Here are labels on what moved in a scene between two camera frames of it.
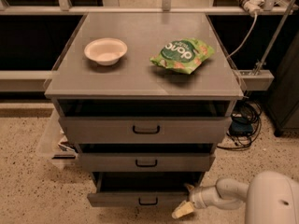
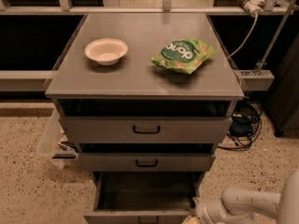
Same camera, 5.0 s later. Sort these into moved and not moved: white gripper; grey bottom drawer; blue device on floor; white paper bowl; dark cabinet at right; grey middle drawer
Moved: white gripper; grey bottom drawer
Not moved: white paper bowl; dark cabinet at right; blue device on floor; grey middle drawer
